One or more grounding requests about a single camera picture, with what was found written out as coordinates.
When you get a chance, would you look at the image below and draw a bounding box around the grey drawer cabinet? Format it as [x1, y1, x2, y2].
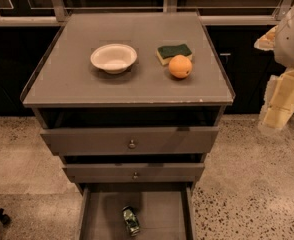
[20, 11, 236, 192]

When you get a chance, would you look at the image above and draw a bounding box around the green yellow sponge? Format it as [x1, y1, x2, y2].
[156, 44, 193, 66]

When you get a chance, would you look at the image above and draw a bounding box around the orange fruit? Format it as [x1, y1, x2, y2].
[168, 55, 193, 79]

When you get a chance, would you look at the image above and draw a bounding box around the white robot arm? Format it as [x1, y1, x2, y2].
[254, 5, 294, 134]

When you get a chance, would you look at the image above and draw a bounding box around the grey drawer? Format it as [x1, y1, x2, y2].
[75, 183, 196, 240]
[41, 127, 218, 156]
[63, 163, 204, 183]

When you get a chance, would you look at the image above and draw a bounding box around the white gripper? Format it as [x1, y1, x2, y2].
[254, 26, 294, 130]

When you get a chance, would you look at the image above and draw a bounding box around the grey top drawer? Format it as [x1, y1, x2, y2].
[41, 127, 218, 156]

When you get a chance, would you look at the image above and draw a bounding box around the metal window railing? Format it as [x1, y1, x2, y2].
[0, 0, 294, 26]

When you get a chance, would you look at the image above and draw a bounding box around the grey middle drawer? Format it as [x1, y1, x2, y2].
[63, 163, 204, 183]

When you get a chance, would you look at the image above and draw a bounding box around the grey bottom drawer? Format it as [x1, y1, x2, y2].
[75, 183, 196, 240]

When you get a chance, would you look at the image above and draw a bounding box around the white bowl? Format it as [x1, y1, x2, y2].
[90, 44, 138, 74]

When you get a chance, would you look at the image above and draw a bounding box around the dark cabinet handle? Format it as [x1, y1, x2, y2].
[219, 53, 231, 57]

